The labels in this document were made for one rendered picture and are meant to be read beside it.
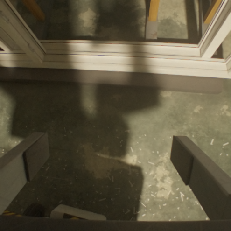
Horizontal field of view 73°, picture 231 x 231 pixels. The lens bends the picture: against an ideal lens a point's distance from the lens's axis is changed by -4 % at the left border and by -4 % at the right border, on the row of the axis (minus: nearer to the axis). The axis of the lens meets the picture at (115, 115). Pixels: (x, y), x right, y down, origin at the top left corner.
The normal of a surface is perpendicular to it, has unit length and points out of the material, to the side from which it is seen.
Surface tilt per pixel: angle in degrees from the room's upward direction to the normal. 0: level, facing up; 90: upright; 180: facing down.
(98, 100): 0
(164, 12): 0
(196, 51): 8
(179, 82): 0
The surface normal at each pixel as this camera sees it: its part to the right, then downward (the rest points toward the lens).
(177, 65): -0.09, -0.29
